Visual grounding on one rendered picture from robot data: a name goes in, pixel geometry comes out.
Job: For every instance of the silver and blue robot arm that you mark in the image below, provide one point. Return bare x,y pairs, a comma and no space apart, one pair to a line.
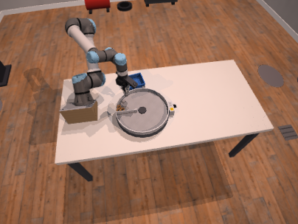
94,77

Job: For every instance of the blue crate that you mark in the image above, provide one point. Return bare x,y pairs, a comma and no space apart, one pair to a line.
139,79

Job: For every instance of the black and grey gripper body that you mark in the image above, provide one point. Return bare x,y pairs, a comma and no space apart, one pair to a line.
120,81

